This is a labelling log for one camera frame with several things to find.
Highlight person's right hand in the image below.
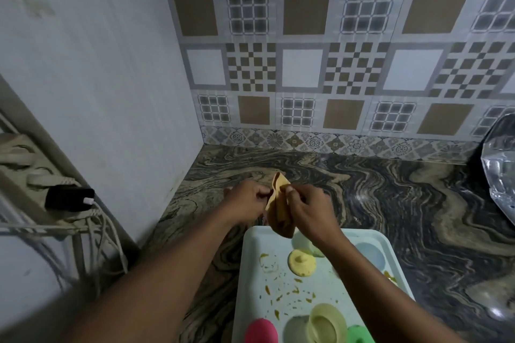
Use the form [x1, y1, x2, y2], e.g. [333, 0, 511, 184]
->
[279, 184, 347, 250]

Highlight person's left hand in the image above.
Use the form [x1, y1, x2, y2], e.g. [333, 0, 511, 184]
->
[222, 180, 274, 227]

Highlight tan dough sheet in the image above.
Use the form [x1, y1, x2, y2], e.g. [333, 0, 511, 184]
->
[265, 171, 297, 239]

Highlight person's right forearm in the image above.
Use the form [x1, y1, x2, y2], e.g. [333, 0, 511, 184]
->
[320, 230, 463, 343]

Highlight person's left forearm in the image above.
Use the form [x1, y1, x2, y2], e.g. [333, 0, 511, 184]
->
[60, 214, 258, 343]

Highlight pale green cup mould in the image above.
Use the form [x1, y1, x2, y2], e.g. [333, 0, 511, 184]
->
[291, 230, 325, 258]

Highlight yellow round mould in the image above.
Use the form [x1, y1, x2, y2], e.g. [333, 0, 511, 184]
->
[287, 249, 317, 276]

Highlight yellow dough crumbs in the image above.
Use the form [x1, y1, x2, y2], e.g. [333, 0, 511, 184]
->
[259, 253, 318, 321]

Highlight pale blue cup mould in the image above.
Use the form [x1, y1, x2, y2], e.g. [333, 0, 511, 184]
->
[354, 242, 387, 272]

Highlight pale blue plastic tray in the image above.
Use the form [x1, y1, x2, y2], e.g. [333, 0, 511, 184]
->
[231, 226, 415, 343]

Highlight pale yellow cup mould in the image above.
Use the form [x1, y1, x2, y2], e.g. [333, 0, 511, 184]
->
[307, 303, 348, 343]

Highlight pale green round mould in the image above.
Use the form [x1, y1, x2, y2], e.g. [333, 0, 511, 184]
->
[282, 315, 311, 343]

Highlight pink round mould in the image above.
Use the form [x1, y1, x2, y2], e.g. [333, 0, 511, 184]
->
[244, 318, 279, 343]

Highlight bright green round mould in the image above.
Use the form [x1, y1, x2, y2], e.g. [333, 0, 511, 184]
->
[345, 325, 376, 343]

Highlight black plug adapter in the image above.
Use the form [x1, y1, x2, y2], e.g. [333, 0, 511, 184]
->
[45, 185, 96, 213]

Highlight clear plastic container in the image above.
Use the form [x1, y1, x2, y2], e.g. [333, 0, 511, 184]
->
[480, 113, 515, 228]

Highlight white plug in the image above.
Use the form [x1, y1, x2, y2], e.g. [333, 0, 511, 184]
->
[26, 173, 81, 191]

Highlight beige power strip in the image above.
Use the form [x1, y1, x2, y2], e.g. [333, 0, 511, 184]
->
[0, 133, 94, 228]

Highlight white power cable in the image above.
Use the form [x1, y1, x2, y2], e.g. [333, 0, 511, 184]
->
[0, 198, 129, 299]

